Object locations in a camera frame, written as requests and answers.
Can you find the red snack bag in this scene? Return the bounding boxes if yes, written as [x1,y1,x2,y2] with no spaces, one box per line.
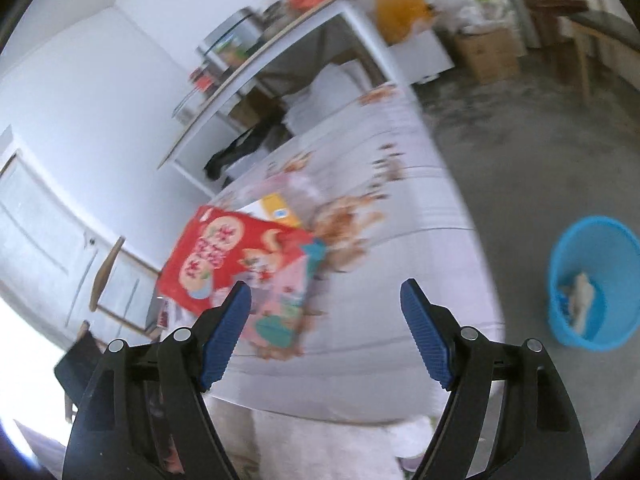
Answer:
[158,206,326,361]

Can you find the white yellow carton box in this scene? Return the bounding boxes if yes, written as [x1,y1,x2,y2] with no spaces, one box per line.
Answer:
[239,193,303,229]

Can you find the clear plastic snack bag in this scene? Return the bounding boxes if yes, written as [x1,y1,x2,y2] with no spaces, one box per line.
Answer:
[256,172,326,226]

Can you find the blue plastic trash bin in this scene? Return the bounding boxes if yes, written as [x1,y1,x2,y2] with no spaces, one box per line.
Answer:
[547,216,639,352]

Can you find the white fluffy cloth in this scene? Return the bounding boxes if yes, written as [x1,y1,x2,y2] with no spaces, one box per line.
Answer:
[253,412,435,479]

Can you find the black clothing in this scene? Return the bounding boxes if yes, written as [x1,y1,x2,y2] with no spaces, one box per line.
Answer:
[203,119,291,181]

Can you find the metal pot with label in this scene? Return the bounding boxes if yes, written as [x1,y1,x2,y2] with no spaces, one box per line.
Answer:
[196,8,264,74]

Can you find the white pillow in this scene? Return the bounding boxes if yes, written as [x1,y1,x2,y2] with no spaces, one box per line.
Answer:
[282,60,380,136]

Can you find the cardboard box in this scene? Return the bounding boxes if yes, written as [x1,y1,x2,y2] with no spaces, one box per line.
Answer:
[454,28,520,84]

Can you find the dark wooden stool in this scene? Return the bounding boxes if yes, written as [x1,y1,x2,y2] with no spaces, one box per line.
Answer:
[523,0,589,48]

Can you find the white plastic bag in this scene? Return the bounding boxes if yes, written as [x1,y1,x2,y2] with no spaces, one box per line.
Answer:
[456,0,515,35]

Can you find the yellow plastic bag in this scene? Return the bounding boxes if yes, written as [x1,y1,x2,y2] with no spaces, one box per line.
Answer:
[374,0,436,44]

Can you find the white shelf table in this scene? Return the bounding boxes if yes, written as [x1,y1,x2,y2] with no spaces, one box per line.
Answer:
[156,0,416,197]

